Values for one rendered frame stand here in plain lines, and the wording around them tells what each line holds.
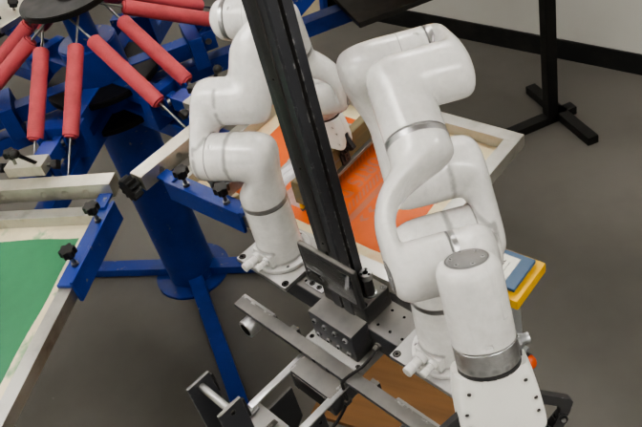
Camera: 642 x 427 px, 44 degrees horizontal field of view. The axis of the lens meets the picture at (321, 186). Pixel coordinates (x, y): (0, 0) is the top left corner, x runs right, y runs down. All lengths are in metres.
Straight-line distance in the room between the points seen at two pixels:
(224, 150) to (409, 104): 0.56
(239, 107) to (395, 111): 0.53
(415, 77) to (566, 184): 2.43
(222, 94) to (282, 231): 0.30
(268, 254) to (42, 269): 0.79
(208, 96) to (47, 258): 0.90
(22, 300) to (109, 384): 1.08
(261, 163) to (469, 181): 0.44
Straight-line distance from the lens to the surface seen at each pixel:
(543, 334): 2.90
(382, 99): 1.04
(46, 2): 2.72
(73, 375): 3.30
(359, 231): 1.95
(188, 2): 2.85
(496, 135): 2.11
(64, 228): 2.32
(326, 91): 1.85
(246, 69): 1.50
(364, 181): 2.09
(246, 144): 1.48
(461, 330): 0.90
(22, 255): 2.31
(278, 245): 1.61
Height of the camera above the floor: 2.29
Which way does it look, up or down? 39 degrees down
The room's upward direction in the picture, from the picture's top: 16 degrees counter-clockwise
